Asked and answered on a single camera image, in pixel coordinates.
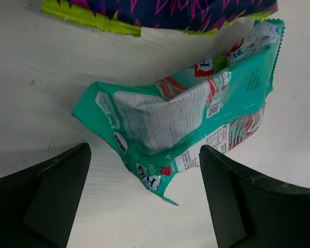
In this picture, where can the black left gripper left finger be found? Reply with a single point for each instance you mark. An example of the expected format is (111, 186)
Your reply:
(38, 204)

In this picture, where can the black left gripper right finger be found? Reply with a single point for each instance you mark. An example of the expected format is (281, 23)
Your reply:
(251, 209)

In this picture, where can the dark blue Krokant snack bag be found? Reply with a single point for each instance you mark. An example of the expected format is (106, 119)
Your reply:
(194, 17)

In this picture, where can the teal candy bag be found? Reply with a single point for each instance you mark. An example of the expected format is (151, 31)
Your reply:
(158, 129)

